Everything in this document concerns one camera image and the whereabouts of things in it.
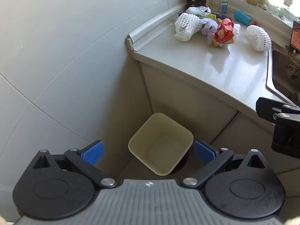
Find phone on stand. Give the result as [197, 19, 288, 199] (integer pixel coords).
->
[285, 20, 300, 57]

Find steel sink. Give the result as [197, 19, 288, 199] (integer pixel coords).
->
[265, 47, 300, 106]

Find yellow wrapper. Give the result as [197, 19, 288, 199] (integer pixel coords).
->
[212, 39, 235, 48]

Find white foam fruit net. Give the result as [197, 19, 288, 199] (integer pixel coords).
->
[246, 25, 272, 52]
[174, 13, 205, 42]

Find white trim strip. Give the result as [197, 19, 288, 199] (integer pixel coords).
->
[125, 3, 187, 52]

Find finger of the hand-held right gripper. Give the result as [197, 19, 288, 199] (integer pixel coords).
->
[256, 97, 300, 123]

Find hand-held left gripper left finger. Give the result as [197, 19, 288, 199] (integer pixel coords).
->
[31, 140, 118, 189]

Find cream plastic waste bin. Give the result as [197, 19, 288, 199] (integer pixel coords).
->
[128, 112, 194, 176]

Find red snack packet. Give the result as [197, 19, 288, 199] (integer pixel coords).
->
[214, 17, 235, 43]

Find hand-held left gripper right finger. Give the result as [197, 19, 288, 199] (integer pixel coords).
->
[181, 141, 268, 189]

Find clear hand sanitizer bottle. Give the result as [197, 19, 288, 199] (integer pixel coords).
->
[219, 0, 229, 14]

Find purple rubber glove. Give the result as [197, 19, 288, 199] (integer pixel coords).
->
[201, 17, 221, 45]

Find blue plastic cup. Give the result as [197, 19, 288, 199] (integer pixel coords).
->
[234, 9, 253, 26]

